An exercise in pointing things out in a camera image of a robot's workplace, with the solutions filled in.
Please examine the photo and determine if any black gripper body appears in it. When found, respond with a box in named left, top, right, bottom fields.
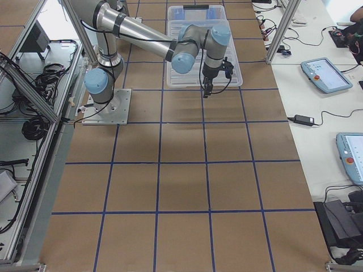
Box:
left=202, top=64, right=221, bottom=84

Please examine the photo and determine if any blue teach pendant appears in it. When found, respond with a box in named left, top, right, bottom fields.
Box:
left=336, top=133, right=362, bottom=185
left=301, top=57, right=353, bottom=94

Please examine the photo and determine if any aluminium frame post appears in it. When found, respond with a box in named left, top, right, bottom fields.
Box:
left=265, top=0, right=301, bottom=65

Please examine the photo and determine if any upper blue teach pendant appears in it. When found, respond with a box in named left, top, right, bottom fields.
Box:
left=301, top=57, right=353, bottom=94

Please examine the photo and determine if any coiled black cable bundle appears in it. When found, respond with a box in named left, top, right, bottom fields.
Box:
left=22, top=116, right=48, bottom=142

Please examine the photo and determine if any clear plastic storage box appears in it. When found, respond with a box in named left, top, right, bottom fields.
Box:
left=166, top=5, right=243, bottom=88

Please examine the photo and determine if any grey electronics box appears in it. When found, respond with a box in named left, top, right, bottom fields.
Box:
left=19, top=20, right=50, bottom=60

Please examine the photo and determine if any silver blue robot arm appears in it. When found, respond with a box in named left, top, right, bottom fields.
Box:
left=71, top=1, right=234, bottom=98

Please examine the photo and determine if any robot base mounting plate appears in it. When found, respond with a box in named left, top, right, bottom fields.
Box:
left=82, top=88, right=132, bottom=125

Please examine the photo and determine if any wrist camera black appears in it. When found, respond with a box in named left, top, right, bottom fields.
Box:
left=221, top=57, right=234, bottom=79

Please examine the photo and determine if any black power adapter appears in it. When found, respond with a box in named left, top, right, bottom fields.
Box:
left=294, top=114, right=315, bottom=126

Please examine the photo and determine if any lower blue teach pendant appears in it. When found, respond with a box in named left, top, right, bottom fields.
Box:
left=336, top=133, right=362, bottom=185

